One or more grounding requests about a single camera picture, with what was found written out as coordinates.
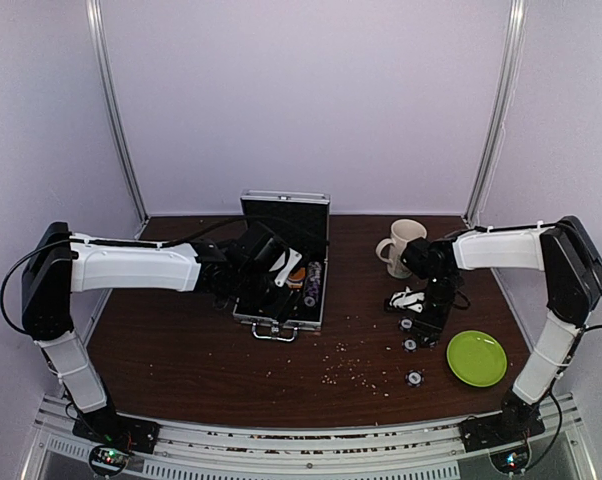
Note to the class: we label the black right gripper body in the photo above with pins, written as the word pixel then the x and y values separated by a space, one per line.
pixel 441 290

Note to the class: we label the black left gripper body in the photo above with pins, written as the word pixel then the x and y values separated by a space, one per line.
pixel 251 291

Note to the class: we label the purple poker chip top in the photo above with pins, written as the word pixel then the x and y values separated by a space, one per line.
pixel 405 324

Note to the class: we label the aluminium poker case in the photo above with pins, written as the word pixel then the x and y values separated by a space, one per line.
pixel 302 221

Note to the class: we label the purple poker chip bottom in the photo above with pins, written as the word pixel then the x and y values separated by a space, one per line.
pixel 414 378

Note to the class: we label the orange big blind button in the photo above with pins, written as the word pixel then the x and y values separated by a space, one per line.
pixel 298 276

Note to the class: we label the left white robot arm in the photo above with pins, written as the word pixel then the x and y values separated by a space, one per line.
pixel 65 264

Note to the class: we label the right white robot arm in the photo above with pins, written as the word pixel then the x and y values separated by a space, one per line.
pixel 572 266

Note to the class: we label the right row poker chips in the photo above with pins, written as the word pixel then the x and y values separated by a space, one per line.
pixel 312 284

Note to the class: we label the beige ceramic mug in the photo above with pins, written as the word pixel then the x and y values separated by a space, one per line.
pixel 389 250

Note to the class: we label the green plate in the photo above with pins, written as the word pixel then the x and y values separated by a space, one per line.
pixel 476 358

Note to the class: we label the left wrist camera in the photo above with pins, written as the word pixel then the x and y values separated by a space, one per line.
pixel 267 254

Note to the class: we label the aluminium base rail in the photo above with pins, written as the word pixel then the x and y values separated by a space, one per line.
pixel 421 450

